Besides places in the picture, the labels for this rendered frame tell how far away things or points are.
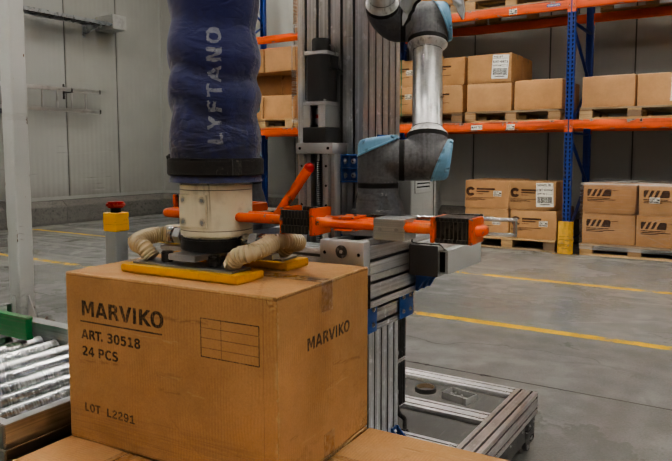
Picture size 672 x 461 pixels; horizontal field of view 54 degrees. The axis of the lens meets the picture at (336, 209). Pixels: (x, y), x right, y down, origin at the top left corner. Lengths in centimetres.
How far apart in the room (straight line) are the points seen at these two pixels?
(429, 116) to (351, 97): 31
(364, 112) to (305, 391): 96
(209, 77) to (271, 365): 64
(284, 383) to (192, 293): 27
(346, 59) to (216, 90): 70
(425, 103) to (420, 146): 13
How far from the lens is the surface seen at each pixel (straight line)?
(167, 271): 153
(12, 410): 203
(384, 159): 183
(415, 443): 166
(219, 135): 150
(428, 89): 191
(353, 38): 212
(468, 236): 127
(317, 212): 143
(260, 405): 138
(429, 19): 198
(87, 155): 1281
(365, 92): 208
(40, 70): 1239
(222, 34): 153
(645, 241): 831
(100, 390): 168
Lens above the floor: 122
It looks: 5 degrees down
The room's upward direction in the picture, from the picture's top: straight up
